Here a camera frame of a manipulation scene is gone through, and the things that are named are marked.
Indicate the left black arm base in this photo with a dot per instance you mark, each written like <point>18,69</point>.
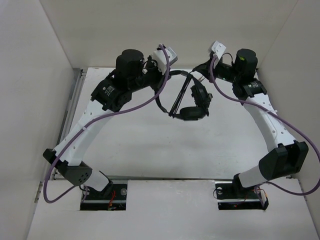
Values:
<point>116,200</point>

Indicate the black headphones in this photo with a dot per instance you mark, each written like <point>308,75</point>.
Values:
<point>193,99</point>

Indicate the aluminium table edge rail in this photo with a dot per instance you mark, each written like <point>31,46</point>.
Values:
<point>73,98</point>

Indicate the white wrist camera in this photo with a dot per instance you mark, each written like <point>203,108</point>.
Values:
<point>217,48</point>
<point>164,59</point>

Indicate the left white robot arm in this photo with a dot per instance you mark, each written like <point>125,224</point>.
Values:
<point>132,73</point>

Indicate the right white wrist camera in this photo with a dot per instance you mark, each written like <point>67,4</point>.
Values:
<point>217,48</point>

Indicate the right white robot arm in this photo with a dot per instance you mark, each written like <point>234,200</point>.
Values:
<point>285,154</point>

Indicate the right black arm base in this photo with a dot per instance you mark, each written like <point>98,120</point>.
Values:
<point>229,199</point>

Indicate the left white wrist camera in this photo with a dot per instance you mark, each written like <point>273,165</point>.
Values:
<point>164,59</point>

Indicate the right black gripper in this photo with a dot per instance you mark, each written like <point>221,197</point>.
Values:
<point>209,69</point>

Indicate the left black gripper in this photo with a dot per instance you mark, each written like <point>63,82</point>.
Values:
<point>161,78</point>

